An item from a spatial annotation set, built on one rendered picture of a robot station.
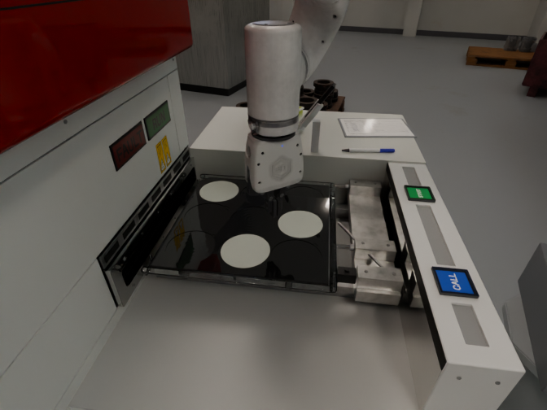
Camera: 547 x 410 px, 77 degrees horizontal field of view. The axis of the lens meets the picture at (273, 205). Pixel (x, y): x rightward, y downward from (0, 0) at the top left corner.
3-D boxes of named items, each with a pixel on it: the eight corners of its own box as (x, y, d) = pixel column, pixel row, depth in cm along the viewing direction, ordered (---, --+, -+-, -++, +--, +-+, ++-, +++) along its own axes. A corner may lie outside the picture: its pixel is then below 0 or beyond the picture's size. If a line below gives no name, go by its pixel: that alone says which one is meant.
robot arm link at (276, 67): (263, 100, 61) (238, 116, 54) (261, 16, 54) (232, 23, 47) (308, 106, 58) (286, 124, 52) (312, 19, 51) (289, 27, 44)
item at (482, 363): (420, 416, 51) (448, 364, 43) (378, 206, 96) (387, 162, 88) (487, 425, 50) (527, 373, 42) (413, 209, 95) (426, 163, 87)
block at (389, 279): (356, 288, 64) (358, 276, 62) (355, 274, 66) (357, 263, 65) (400, 292, 63) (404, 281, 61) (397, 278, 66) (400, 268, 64)
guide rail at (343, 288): (156, 277, 74) (153, 267, 72) (159, 270, 76) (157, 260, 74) (394, 303, 68) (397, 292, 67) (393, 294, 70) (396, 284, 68)
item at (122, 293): (115, 307, 64) (101, 271, 59) (192, 185, 100) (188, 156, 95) (124, 307, 64) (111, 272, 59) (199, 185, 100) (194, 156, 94)
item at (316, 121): (296, 151, 92) (298, 102, 84) (297, 146, 95) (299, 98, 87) (319, 153, 91) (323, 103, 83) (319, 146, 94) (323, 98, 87)
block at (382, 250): (353, 258, 70) (356, 247, 68) (352, 247, 73) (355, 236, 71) (394, 262, 69) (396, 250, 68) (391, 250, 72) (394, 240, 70)
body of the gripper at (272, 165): (255, 138, 53) (257, 199, 59) (311, 126, 57) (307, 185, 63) (236, 123, 58) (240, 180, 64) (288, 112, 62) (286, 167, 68)
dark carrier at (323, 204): (148, 267, 66) (147, 264, 66) (203, 178, 94) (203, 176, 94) (328, 285, 62) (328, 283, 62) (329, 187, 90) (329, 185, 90)
